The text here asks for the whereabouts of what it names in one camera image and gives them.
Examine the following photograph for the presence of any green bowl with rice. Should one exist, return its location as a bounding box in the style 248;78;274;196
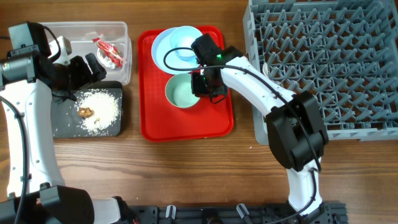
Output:
165;73;200;109

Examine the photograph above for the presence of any brown food scrap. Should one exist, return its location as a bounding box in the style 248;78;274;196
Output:
78;108;94;118

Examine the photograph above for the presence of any red snack wrapper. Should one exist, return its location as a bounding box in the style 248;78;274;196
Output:
93;37;124;69

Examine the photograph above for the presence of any white plastic spoon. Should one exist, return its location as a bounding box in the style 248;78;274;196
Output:
262;63;269;78

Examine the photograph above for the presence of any clear plastic bin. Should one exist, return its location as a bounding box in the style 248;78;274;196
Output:
43;21;132;85

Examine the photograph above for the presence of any spilled white rice pile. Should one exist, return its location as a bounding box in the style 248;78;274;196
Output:
74;89;122;136

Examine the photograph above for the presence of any small light blue bowl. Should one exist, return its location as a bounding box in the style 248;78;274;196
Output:
170;26;202;61

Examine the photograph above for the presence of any large light blue plate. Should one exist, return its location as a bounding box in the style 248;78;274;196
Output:
151;27;199;75

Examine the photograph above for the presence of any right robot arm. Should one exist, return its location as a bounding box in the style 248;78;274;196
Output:
191;34;328;217

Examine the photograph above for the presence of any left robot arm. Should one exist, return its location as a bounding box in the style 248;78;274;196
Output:
1;22;129;223

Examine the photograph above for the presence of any black plastic tray bin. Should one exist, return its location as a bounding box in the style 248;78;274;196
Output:
51;81;123;139

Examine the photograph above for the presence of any red plastic tray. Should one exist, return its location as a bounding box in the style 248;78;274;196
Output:
137;29;234;142

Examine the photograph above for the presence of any grey dishwasher rack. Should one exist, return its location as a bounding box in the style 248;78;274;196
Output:
243;0;397;141

